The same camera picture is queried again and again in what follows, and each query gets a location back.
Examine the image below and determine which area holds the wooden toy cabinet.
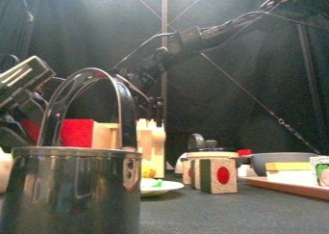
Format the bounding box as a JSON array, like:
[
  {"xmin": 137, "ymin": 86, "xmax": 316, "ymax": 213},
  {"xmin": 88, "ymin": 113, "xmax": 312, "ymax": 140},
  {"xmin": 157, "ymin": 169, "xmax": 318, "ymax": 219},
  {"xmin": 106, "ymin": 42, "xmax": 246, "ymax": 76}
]
[{"xmin": 92, "ymin": 117, "xmax": 166, "ymax": 178}]

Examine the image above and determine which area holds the cream pot with black lid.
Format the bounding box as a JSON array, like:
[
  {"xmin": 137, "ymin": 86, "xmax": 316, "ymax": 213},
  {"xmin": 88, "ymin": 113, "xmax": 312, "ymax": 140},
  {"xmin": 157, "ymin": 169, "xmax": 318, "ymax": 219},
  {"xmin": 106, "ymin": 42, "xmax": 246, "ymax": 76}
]
[{"xmin": 184, "ymin": 132, "xmax": 240, "ymax": 162}]

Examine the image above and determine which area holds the yellow toy fruit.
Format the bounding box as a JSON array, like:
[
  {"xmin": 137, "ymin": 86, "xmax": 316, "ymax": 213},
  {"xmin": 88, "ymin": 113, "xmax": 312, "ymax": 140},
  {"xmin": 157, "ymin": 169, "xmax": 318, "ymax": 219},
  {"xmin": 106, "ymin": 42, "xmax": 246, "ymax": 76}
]
[{"xmin": 140, "ymin": 158, "xmax": 158, "ymax": 180}]

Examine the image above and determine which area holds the cork block with red dot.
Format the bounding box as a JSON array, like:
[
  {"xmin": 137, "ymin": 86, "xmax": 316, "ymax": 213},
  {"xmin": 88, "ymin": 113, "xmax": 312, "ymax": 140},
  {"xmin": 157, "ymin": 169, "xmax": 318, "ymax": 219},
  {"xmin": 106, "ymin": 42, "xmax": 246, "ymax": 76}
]
[
  {"xmin": 200, "ymin": 157, "xmax": 238, "ymax": 195},
  {"xmin": 181, "ymin": 158, "xmax": 202, "ymax": 190}
]

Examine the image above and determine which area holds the green toy food piece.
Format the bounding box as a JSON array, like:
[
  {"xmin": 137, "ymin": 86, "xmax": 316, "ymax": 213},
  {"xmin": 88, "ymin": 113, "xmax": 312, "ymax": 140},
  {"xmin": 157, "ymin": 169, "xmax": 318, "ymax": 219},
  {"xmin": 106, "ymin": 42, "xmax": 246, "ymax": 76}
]
[{"xmin": 149, "ymin": 178, "xmax": 165, "ymax": 188}]

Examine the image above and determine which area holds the white plate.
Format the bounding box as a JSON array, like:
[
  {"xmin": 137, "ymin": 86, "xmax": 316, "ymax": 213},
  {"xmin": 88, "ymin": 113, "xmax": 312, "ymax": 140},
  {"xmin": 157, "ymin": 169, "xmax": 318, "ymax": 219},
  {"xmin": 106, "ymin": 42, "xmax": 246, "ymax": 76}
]
[{"xmin": 140, "ymin": 177, "xmax": 186, "ymax": 198}]

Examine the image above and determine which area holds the small red toy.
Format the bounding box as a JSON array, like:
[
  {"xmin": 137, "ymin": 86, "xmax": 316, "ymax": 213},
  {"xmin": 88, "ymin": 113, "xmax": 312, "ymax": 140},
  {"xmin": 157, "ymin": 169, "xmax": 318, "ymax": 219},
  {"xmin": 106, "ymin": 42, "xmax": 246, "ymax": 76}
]
[{"xmin": 237, "ymin": 148, "xmax": 254, "ymax": 157}]

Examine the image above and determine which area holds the grey bowl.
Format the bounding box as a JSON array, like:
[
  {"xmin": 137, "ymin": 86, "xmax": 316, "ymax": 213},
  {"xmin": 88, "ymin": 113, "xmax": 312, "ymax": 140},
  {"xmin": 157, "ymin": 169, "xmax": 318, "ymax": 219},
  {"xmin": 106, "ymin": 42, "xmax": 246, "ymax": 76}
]
[{"xmin": 249, "ymin": 151, "xmax": 321, "ymax": 177}]

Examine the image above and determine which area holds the yellow wooden block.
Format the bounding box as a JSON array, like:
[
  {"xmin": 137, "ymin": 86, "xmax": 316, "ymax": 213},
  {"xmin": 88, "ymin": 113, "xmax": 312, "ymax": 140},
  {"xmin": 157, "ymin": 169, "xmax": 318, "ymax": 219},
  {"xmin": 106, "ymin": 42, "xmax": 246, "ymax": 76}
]
[{"xmin": 265, "ymin": 162, "xmax": 313, "ymax": 172}]

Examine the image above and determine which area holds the white flat block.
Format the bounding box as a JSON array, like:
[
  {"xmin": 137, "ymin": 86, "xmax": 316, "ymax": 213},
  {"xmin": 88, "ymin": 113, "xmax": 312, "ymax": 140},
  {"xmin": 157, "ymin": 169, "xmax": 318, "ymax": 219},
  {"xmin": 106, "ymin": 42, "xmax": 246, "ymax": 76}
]
[{"xmin": 265, "ymin": 169, "xmax": 317, "ymax": 187}]

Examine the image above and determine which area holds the wooden tray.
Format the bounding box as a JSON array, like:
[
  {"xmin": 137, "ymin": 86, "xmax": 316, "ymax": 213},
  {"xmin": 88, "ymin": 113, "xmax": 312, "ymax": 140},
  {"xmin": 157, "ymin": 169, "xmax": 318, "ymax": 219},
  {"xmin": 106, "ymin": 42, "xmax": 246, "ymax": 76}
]
[{"xmin": 242, "ymin": 175, "xmax": 329, "ymax": 201}]

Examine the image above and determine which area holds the white box with picture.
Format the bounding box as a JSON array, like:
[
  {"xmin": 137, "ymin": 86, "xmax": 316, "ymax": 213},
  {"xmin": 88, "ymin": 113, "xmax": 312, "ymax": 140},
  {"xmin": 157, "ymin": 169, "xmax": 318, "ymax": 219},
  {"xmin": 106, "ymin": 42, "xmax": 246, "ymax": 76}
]
[{"xmin": 309, "ymin": 155, "xmax": 329, "ymax": 188}]

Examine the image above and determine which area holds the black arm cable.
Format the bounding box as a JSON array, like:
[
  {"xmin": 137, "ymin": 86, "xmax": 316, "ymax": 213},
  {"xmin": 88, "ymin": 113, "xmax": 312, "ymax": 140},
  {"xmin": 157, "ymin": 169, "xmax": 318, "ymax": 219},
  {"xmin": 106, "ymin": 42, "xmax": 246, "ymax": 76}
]
[{"xmin": 112, "ymin": 10, "xmax": 274, "ymax": 72}]

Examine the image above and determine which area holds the vertical metal frame pole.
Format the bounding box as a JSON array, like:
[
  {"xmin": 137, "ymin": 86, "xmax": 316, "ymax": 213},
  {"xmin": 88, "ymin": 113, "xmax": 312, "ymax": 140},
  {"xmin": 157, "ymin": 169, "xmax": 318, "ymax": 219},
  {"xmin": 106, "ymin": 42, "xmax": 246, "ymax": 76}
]
[{"xmin": 161, "ymin": 0, "xmax": 169, "ymax": 149}]

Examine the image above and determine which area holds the diagonal metal frame rod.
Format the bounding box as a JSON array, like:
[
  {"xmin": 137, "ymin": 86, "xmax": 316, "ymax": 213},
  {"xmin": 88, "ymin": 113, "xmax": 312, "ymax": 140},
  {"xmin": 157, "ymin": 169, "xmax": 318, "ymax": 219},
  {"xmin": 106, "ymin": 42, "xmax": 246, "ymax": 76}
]
[{"xmin": 200, "ymin": 52, "xmax": 321, "ymax": 156}]

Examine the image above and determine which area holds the steel pot with bail handle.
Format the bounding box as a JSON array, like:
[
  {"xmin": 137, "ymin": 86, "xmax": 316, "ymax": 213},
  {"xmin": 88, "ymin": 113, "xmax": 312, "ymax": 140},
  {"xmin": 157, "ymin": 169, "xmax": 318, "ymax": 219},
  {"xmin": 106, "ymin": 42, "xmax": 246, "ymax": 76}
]
[{"xmin": 0, "ymin": 66, "xmax": 144, "ymax": 234}]

